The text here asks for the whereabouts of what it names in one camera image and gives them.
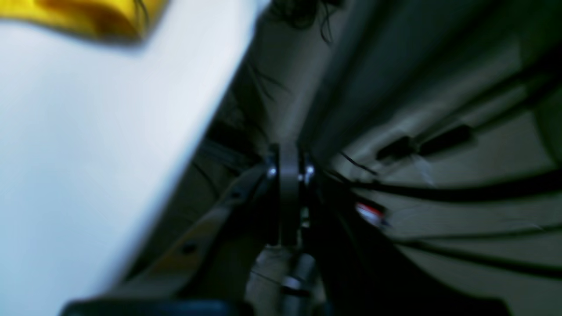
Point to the yellow orange T-shirt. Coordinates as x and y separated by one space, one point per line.
102 20

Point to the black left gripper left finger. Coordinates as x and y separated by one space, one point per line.
204 273

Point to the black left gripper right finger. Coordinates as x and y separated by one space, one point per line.
362 271

